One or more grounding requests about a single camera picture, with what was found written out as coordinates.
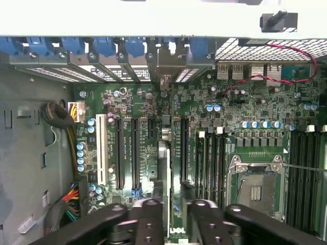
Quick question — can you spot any RAM slot with white clips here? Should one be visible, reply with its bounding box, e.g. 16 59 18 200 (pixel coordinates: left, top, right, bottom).
301 124 315 231
320 124 327 235
197 130 206 202
215 127 224 205

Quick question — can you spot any RAM slot with black clips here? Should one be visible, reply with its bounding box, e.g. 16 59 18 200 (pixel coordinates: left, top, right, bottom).
313 132 324 233
290 132 304 228
222 126 230 205
206 126 215 203

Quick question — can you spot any CPU socket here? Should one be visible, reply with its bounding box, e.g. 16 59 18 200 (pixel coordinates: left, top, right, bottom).
228 155 285 222

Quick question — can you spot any black main power connector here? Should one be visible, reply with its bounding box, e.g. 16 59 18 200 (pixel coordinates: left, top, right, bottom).
71 176 89 214

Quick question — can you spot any white expansion slot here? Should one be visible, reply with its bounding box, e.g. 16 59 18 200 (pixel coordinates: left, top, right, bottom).
95 113 110 186

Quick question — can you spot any short black expansion slot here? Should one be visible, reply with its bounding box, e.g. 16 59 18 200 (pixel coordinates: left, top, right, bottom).
147 117 156 140

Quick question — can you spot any thin metal locking lever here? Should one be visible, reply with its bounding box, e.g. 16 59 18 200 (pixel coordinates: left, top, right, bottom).
281 163 327 172

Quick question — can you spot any green Dell motherboard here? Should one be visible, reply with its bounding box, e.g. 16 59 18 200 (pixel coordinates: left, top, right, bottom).
73 76 327 245

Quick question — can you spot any white motherboard power connector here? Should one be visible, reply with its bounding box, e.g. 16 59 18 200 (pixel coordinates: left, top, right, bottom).
67 101 86 124

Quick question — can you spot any perforated metal slot cover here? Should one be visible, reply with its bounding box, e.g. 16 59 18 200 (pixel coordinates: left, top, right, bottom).
38 52 80 84
9 52 53 77
175 55 215 84

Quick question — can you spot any silver rear port connector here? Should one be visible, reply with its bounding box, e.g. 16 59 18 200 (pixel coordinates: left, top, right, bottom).
266 63 283 87
217 63 230 80
231 63 244 80
251 63 265 81

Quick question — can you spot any black open PC case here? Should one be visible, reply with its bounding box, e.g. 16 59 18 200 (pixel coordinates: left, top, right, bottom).
0 0 327 245

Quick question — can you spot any blue rear port connector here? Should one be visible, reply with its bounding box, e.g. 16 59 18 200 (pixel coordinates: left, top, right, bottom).
282 65 311 80

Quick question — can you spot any black case lock tab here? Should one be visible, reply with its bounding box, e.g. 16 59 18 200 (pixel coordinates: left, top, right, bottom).
259 9 299 33

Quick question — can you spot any multicoloured power wire bundle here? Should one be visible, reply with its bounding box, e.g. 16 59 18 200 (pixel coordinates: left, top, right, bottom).
44 182 82 237

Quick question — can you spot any black braided power cable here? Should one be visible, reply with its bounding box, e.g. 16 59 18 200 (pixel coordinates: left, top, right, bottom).
40 102 78 179

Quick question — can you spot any red black twisted wire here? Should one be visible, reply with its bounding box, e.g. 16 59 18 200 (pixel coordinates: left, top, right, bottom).
221 42 318 98

